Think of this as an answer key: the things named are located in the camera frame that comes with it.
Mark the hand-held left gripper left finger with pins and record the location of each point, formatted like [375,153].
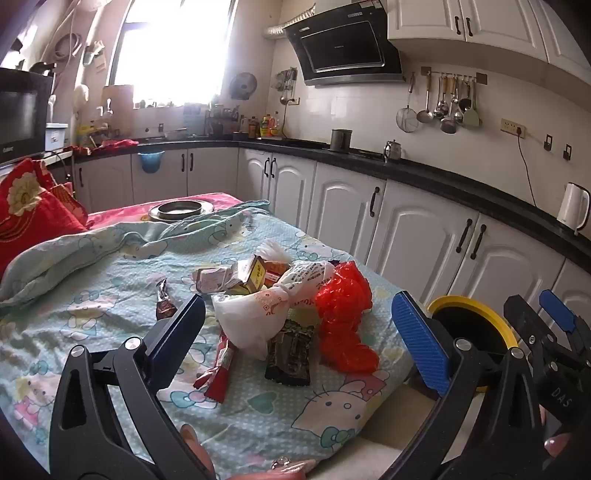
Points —
[178,337]

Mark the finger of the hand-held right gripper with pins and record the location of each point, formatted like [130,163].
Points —
[558,311]
[526,323]

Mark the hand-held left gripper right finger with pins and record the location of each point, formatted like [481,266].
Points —
[420,341]

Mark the brown candy wrapper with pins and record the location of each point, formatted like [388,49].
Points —
[164,304]

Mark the yellow rimmed trash bin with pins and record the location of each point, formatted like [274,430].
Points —
[461,302]

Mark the long red snack wrapper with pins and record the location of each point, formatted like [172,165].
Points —
[221,374]

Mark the red plastic bag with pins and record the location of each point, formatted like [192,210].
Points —
[344,314]

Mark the white plastic bag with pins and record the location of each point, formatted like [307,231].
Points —
[258,318]

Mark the yellow brown small box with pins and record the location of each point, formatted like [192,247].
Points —
[256,272]

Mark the dark green snack packet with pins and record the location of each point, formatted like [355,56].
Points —
[288,355]

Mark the person's right hand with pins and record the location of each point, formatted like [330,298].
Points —
[556,445]

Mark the person's left hand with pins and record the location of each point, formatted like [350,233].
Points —
[196,445]

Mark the light blue printed blanket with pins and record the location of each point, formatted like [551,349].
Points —
[115,286]

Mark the white electric kettle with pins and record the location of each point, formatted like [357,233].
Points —
[572,207]

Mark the round metal pan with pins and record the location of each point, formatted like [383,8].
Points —
[180,210]

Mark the pink bed sheet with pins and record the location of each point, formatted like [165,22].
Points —
[120,214]

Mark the black kitchen countertop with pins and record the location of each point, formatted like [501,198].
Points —
[461,182]

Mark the white base cabinets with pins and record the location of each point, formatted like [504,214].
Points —
[341,207]

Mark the red gold-print cushion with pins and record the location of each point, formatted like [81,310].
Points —
[69,201]

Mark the blue hanging bin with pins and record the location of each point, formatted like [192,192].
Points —
[151,161]

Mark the red floral pillow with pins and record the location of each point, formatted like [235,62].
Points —
[27,217]

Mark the steel teapot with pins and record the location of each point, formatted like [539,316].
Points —
[392,151]

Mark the red cloth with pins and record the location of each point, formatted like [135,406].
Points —
[115,146]

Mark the green spatula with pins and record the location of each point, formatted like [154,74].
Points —
[472,117]

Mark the large steel ladle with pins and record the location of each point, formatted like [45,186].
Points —
[448,125]

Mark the dark metal pot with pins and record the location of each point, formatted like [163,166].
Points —
[340,141]

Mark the group of condiment bottles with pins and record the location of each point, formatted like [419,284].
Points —
[263,127]

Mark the black spoon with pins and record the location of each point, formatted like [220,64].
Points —
[464,104]

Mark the steel spoon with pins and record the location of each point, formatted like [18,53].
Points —
[441,108]

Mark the blue white storage box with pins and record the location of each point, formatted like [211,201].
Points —
[56,137]

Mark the wooden cutting board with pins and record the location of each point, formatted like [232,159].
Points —
[117,101]

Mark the black microwave oven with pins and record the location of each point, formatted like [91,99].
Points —
[21,115]

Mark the hanging kitchen tools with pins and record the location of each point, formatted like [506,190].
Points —
[287,83]

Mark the kitchen window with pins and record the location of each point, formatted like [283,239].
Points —
[171,50]

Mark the black range hood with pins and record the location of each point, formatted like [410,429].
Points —
[341,46]

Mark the black wall hook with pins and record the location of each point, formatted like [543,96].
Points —
[548,143]
[568,152]

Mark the beige wall power strip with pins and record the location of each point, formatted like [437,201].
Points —
[512,127]

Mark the round wall fan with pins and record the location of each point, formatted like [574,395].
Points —
[243,86]

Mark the white wall socket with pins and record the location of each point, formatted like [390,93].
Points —
[292,101]

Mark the white wall cabinets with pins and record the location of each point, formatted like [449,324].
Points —
[485,23]

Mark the silver vent duct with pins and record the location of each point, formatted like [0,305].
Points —
[274,31]

